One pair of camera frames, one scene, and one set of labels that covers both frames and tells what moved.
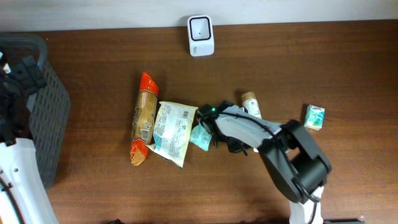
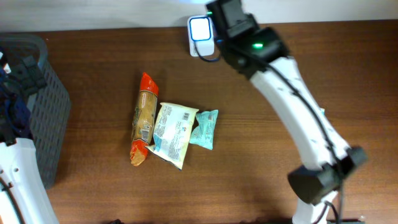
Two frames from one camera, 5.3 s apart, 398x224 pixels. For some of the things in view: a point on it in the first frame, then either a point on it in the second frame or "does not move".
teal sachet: x=200 y=137 does not move
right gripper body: x=234 y=145 -> x=254 y=22
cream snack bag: x=173 y=128 does not move
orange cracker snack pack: x=143 y=114 does not move
